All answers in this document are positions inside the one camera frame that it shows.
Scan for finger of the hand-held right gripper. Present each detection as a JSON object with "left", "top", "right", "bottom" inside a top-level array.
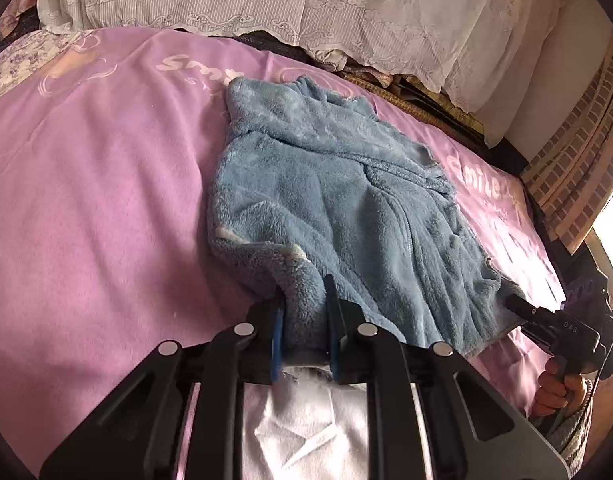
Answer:
[{"left": 506, "top": 294, "right": 542, "bottom": 326}]

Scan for brown woven mat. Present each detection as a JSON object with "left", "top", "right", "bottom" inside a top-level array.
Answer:
[{"left": 336, "top": 65, "right": 492, "bottom": 146}]

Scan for white lace cover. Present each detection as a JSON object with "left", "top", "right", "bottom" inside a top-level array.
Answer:
[{"left": 36, "top": 0, "right": 567, "bottom": 116}]

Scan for pink floral cloth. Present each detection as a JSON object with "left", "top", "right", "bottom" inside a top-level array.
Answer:
[{"left": 0, "top": 0, "right": 42, "bottom": 41}]

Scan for person's right forearm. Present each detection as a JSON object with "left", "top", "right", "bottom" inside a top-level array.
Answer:
[{"left": 529, "top": 400, "right": 594, "bottom": 471}]

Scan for pink printed blanket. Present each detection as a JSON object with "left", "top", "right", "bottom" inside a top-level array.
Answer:
[{"left": 0, "top": 27, "right": 572, "bottom": 476}]

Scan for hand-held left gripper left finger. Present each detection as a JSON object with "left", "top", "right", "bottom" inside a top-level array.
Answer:
[{"left": 39, "top": 300, "right": 287, "bottom": 480}]

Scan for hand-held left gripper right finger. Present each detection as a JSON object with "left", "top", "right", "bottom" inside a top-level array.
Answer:
[{"left": 323, "top": 274, "right": 572, "bottom": 480}]

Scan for folded fabrics under cover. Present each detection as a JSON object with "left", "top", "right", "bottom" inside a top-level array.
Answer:
[{"left": 311, "top": 47, "right": 402, "bottom": 88}]

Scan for person's right hand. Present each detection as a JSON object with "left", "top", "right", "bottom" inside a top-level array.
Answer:
[{"left": 536, "top": 360, "right": 589, "bottom": 418}]

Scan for blue fleece baby onesie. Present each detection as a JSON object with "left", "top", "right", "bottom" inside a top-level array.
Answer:
[{"left": 206, "top": 75, "right": 529, "bottom": 361}]

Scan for purple floral bedsheet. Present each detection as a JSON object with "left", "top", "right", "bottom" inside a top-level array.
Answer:
[{"left": 0, "top": 30, "right": 94, "bottom": 108}]

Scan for white fuzzy cloth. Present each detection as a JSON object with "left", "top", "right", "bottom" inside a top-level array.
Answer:
[{"left": 179, "top": 365, "right": 422, "bottom": 480}]

